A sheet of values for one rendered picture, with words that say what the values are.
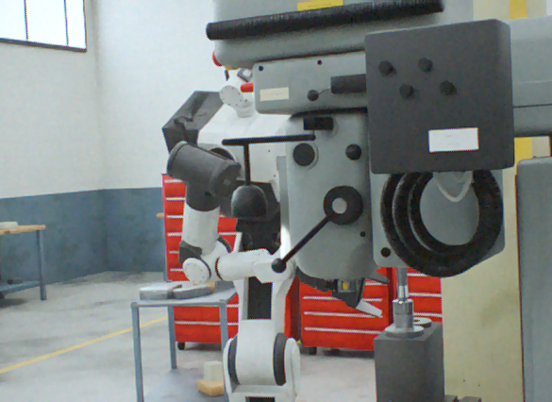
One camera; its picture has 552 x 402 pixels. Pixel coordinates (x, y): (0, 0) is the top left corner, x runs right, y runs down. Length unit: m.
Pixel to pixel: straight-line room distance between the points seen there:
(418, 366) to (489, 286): 1.41
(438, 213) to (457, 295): 1.96
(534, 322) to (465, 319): 2.03
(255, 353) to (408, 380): 0.51
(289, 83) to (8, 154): 10.38
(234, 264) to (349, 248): 0.70
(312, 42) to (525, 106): 0.39
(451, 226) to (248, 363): 1.03
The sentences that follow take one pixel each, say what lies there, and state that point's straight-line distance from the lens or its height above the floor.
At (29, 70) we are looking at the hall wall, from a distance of 12.41.
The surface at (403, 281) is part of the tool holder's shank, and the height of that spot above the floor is 1.24.
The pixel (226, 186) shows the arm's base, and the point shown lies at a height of 1.48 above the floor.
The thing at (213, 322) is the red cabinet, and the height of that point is 0.25.
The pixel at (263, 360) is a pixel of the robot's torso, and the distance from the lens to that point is 2.46.
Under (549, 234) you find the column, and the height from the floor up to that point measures 1.40.
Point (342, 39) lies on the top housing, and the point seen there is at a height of 1.75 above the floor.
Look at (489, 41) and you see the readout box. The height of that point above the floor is 1.69.
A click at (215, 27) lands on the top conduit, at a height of 1.79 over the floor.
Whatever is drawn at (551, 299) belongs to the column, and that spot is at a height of 1.30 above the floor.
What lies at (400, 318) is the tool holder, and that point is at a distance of 2.15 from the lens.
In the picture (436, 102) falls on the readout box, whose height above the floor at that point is 1.61.
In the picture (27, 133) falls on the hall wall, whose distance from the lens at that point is 12.27.
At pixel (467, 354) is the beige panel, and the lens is 3.57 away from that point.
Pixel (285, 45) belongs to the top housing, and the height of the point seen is 1.75.
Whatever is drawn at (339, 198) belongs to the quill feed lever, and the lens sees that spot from 1.64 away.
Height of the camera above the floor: 1.55
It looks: 3 degrees down
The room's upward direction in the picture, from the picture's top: 3 degrees counter-clockwise
